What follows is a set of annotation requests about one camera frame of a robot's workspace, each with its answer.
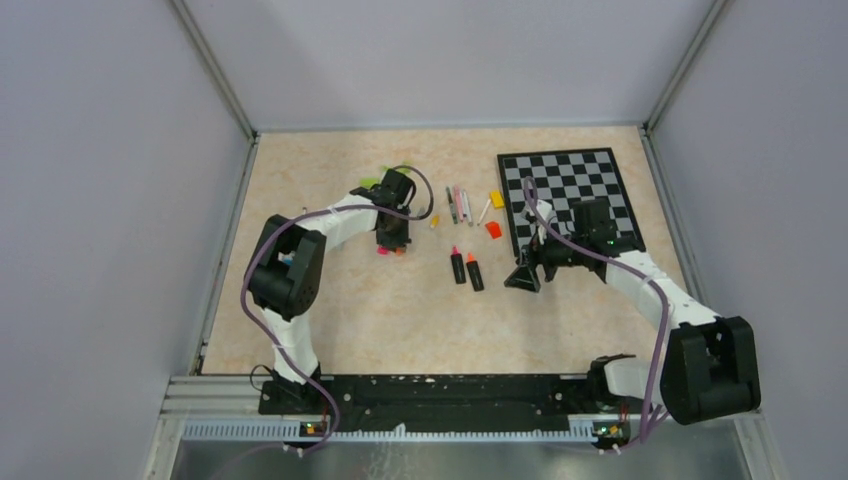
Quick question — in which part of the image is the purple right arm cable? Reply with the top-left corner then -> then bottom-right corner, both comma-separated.
521,176 -> 672,445

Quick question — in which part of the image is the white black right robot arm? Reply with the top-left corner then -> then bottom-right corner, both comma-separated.
505,199 -> 761,425

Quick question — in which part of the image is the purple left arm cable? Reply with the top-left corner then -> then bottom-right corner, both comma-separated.
239,165 -> 436,455

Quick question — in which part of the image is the orange red block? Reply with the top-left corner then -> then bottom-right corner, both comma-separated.
484,221 -> 503,240

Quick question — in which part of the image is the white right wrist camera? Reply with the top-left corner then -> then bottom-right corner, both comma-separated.
521,200 -> 556,243

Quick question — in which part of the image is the green thin pen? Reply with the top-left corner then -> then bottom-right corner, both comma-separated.
445,186 -> 459,225

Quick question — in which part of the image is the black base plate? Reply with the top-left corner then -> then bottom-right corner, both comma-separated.
258,374 -> 641,433

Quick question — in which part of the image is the pink black highlighter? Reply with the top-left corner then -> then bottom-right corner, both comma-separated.
450,245 -> 467,285

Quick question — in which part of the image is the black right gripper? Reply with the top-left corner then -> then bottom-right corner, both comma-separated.
504,224 -> 588,293

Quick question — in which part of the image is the pink translucent pen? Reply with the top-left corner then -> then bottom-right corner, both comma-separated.
453,185 -> 465,224

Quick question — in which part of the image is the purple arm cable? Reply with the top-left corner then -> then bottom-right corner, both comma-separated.
239,165 -> 436,455
521,176 -> 672,445

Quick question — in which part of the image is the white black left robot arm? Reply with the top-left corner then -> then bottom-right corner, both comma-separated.
241,169 -> 417,414

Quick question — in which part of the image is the orange black highlighter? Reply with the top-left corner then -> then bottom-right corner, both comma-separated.
465,252 -> 485,292

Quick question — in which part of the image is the black grey chessboard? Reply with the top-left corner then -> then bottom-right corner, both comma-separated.
496,147 -> 643,256

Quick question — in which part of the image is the grey cap white marker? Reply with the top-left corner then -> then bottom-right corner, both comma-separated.
461,189 -> 474,227

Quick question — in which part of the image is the yellow block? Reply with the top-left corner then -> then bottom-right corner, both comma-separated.
489,190 -> 505,209

